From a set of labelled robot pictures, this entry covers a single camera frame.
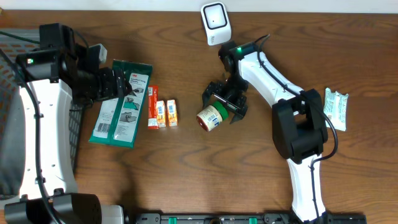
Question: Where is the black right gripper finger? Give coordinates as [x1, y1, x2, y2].
[230, 95, 248, 124]
[202, 81, 223, 108]

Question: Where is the white green packet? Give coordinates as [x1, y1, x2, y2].
[89, 60, 153, 148]

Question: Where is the orange tissue pack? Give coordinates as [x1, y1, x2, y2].
[167, 100, 178, 127]
[155, 101, 166, 128]

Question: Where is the red orange stick packet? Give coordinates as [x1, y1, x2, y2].
[148, 85, 159, 129]

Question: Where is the light green tissue packet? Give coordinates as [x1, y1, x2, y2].
[323, 88, 349, 131]

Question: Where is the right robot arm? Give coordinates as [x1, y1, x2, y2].
[197, 41, 328, 223]

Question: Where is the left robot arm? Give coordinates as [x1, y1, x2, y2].
[4, 23, 132, 223]

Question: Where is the white barcode scanner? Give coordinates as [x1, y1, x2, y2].
[200, 1, 232, 46]

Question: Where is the grey plastic mesh basket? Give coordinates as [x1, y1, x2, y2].
[1, 28, 83, 203]

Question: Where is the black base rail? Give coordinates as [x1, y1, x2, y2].
[124, 212, 367, 224]

